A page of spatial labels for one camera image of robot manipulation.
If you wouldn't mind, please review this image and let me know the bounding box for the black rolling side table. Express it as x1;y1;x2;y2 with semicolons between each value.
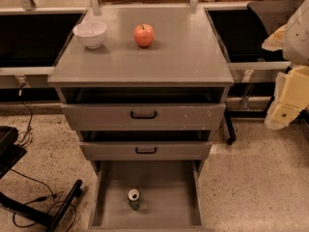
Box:
223;0;309;146

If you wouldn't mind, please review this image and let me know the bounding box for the grey drawer cabinet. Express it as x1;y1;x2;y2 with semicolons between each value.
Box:
48;6;234;171

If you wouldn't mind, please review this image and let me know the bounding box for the red apple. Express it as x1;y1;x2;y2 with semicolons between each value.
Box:
133;23;155;47

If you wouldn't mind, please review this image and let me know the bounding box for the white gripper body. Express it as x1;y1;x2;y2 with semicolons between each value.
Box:
265;65;309;130

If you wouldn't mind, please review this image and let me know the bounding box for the green soda can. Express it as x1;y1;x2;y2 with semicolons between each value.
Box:
127;188;141;211

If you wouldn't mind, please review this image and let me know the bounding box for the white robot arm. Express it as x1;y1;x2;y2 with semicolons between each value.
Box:
262;0;309;130

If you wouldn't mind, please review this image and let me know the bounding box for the grey top drawer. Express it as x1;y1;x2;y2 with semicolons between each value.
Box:
62;103;225;131

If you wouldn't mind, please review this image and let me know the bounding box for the black stand base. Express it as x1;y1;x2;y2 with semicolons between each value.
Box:
0;126;82;232

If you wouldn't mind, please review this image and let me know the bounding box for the grey open bottom drawer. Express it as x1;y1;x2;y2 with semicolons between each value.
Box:
89;160;204;232

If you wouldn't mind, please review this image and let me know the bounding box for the grey middle drawer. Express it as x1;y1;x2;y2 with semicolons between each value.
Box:
79;141;211;160

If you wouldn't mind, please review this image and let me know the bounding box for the white ceramic bowl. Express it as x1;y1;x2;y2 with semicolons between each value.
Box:
72;21;108;48

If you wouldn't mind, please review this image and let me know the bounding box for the black floor cable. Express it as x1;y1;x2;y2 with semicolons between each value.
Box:
9;168;79;232

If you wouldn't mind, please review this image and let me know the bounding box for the black hanging cable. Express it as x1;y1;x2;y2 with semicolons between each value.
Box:
14;82;35;148

